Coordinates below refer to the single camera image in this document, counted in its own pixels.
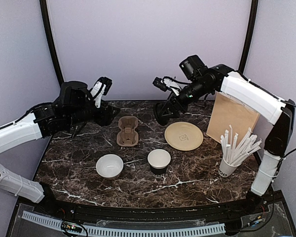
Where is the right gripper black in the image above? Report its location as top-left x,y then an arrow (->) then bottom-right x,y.
158,79 -> 213,118

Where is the brown cardboard cup carrier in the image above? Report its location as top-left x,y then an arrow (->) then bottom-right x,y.
116,116 -> 139,147

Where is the black paper coffee cup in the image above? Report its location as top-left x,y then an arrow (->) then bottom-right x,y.
148,149 -> 171,177

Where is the brown paper bag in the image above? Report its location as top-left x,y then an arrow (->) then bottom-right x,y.
206,93 -> 259,144

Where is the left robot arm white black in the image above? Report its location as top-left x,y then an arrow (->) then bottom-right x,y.
0,77 -> 120,215

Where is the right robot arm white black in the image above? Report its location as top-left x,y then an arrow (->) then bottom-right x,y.
153,55 -> 296,197

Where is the beige round plate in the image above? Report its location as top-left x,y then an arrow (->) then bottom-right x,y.
164,121 -> 204,151

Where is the white ceramic bowl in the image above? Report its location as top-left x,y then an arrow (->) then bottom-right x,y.
96,154 -> 124,180

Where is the white wrapped straw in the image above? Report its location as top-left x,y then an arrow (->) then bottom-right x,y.
221,135 -> 232,164
230,133 -> 238,164
235,135 -> 261,165
231,127 -> 252,165
224,124 -> 234,163

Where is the white paper cup holder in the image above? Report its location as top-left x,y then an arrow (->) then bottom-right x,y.
219,157 -> 238,178

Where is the small green circuit board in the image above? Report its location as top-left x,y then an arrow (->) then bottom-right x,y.
61,221 -> 83,233

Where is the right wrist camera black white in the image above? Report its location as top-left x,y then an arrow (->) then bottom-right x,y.
152,76 -> 182,96

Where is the black front rail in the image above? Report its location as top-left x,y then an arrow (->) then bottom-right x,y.
20,191 -> 284,223

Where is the left black frame post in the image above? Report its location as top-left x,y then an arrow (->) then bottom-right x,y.
39,0 -> 64,86

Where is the black frame post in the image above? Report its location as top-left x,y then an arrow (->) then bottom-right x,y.
238,0 -> 259,73
39,0 -> 64,86

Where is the white slotted cable duct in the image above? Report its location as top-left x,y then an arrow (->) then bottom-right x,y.
21,211 -> 225,237

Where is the right black frame post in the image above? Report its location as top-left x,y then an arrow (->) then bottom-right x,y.
238,0 -> 259,73

